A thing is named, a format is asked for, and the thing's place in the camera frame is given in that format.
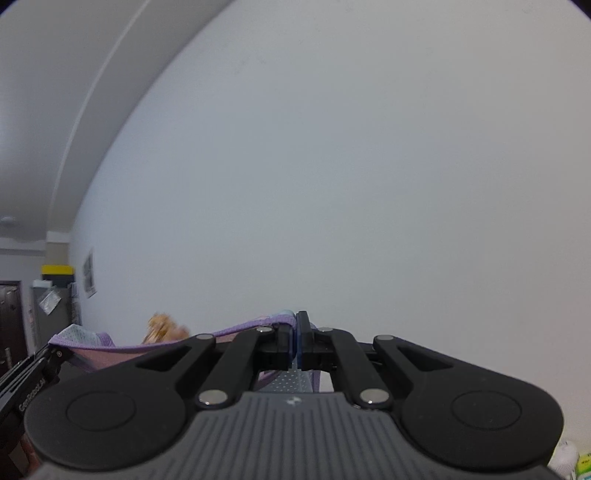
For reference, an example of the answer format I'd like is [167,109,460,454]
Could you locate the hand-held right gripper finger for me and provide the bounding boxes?
[296,311,455,411]
[135,323,296,411]

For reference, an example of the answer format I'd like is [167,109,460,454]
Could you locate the grey wall poster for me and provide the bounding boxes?
[83,248,97,299]

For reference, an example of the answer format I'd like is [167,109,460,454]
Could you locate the white robot toy speaker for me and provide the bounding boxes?
[553,440,581,477]

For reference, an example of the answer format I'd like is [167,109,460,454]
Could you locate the brown fuzzy object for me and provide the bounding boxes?
[142,312,191,345]

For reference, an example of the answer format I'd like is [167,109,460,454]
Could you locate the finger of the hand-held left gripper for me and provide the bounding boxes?
[0,344,65,403]

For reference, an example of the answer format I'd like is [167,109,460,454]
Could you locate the dark brown door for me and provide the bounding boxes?
[0,279,24,376]

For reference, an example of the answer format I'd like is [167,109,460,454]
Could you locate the yellow and black box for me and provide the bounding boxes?
[41,264,75,283]

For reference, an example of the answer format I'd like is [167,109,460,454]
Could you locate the blue pink purple shorts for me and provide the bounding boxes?
[48,309,333,394]

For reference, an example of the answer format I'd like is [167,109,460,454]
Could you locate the green and white box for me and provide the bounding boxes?
[571,451,591,480]

